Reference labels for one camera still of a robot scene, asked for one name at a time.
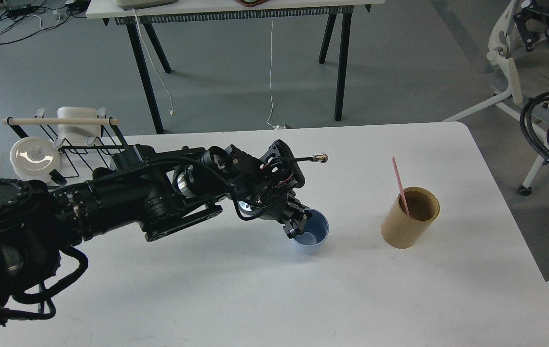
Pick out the floor cables bundle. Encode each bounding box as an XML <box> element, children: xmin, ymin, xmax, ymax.
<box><xmin>0</xmin><ymin>0</ymin><xmax>91</xmax><ymax>46</ymax></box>

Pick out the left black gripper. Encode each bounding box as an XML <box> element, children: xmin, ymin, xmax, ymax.
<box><xmin>202</xmin><ymin>140</ymin><xmax>329</xmax><ymax>239</ymax></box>

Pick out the bamboo cylinder holder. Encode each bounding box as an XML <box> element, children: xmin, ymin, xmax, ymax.
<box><xmin>381</xmin><ymin>187</ymin><xmax>441</xmax><ymax>249</ymax></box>

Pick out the white office chair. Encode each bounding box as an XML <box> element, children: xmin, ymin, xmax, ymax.
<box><xmin>443</xmin><ymin>0</ymin><xmax>549</xmax><ymax>196</ymax></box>

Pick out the blue cup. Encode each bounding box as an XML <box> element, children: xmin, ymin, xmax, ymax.
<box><xmin>292</xmin><ymin>208</ymin><xmax>330</xmax><ymax>255</ymax></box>

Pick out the white cup on rack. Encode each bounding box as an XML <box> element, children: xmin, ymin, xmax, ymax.
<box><xmin>54</xmin><ymin>107</ymin><xmax>102</xmax><ymax>147</ymax></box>

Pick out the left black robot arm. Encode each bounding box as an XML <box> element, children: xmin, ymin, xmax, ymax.
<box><xmin>0</xmin><ymin>140</ymin><xmax>328</xmax><ymax>325</ymax></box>

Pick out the pink chopstick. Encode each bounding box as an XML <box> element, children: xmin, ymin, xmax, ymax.
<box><xmin>391</xmin><ymin>156</ymin><xmax>410</xmax><ymax>216</ymax></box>

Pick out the black wire dish rack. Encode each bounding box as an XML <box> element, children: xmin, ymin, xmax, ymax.
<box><xmin>2</xmin><ymin>107</ymin><xmax>131</xmax><ymax>186</ymax></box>

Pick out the background white table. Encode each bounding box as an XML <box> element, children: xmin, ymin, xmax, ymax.
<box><xmin>86</xmin><ymin>0</ymin><xmax>386</xmax><ymax>134</ymax></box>

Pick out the white hanging cable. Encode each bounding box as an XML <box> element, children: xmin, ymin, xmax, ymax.
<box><xmin>133</xmin><ymin>7</ymin><xmax>175</xmax><ymax>116</ymax></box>
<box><xmin>266</xmin><ymin>17</ymin><xmax>284</xmax><ymax>131</ymax></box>

